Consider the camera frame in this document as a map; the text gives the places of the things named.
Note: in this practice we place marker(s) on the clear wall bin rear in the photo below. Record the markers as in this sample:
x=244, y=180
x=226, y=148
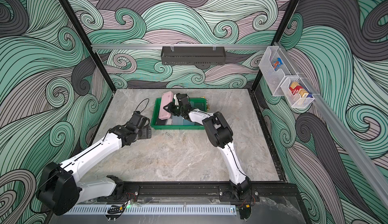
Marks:
x=275, y=78

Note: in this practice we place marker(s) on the blue red small item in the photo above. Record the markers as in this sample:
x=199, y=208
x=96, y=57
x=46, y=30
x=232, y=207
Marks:
x=277, y=63

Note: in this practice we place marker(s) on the clear wall bin front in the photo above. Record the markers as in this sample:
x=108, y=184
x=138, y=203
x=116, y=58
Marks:
x=295, y=101

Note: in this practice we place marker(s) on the aluminium rail right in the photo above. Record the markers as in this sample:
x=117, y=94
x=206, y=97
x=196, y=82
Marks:
x=372, y=174

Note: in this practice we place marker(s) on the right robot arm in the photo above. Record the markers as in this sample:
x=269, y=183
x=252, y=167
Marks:
x=220, y=135

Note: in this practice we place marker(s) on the aluminium rail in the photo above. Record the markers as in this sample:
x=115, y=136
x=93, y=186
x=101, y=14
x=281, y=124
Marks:
x=372, y=174
x=138, y=46

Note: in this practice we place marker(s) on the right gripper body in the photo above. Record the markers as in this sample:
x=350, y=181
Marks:
x=175, y=106

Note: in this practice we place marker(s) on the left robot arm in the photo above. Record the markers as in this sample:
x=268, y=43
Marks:
x=60, y=187

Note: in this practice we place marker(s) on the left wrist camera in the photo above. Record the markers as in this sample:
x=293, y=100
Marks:
x=139, y=121

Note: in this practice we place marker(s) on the black wall shelf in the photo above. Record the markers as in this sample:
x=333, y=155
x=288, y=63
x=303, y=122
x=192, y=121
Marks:
x=196, y=56

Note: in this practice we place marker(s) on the clear wall bin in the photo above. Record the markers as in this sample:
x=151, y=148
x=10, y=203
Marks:
x=295, y=101
x=275, y=78

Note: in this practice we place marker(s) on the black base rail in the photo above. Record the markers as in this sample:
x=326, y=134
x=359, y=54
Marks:
x=217, y=190

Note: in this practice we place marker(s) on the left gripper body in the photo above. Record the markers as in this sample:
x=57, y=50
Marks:
x=143, y=134

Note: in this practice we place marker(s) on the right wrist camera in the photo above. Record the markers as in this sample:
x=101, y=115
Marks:
x=182, y=96

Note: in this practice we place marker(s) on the red yellow box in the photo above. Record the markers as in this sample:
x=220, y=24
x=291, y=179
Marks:
x=297, y=89

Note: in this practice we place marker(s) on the pink pencil case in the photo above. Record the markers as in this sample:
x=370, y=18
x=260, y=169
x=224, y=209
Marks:
x=166, y=99

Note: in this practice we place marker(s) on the white slotted cable duct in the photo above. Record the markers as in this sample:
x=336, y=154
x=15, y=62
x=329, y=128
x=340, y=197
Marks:
x=158, y=209

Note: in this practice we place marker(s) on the aluminium rail back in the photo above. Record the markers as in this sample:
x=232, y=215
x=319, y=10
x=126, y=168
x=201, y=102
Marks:
x=138, y=46

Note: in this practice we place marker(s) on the green storage tray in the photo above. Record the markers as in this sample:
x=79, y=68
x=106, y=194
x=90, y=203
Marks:
x=158, y=124

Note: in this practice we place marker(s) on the light blue pencil case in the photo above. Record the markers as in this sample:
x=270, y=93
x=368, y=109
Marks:
x=180, y=121

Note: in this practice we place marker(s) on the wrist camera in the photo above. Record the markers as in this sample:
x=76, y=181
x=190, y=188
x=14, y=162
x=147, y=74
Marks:
x=139, y=121
x=182, y=96

